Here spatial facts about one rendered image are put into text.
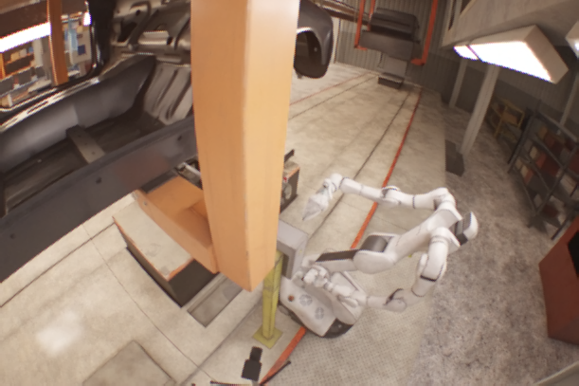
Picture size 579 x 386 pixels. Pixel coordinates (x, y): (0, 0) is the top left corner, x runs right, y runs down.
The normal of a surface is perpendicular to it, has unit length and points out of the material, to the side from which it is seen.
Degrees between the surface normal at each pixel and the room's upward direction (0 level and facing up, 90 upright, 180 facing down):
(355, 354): 0
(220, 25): 90
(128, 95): 77
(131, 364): 0
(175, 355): 0
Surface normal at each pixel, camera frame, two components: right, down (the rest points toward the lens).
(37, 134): 0.83, 0.13
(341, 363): 0.09, -0.82
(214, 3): -0.53, 0.44
